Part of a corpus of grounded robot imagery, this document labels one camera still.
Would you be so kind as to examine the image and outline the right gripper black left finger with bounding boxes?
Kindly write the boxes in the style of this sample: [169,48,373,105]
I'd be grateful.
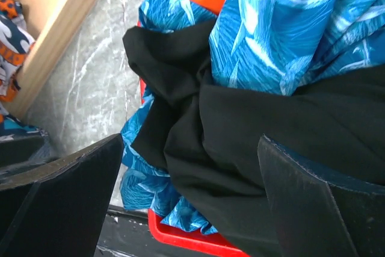
[1,134,123,256]

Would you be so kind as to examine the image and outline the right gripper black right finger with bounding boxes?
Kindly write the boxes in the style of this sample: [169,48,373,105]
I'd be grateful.
[258,136,384,256]

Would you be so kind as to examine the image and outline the black shorts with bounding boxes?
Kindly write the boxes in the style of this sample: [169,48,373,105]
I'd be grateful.
[123,20,384,256]

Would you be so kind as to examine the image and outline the orange blue patterned shorts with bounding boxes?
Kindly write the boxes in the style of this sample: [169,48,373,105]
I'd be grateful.
[1,0,48,142]

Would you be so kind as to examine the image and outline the blue leaf-print shorts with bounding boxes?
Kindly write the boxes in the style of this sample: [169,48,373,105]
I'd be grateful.
[120,0,384,234]

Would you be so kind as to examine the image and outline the wooden clothes rack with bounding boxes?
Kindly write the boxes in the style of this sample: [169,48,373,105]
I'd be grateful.
[5,0,97,119]

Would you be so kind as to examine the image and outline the red plastic tray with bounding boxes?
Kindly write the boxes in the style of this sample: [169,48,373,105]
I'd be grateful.
[148,0,247,257]

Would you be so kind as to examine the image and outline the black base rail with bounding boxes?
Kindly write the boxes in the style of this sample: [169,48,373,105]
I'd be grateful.
[94,205,201,256]

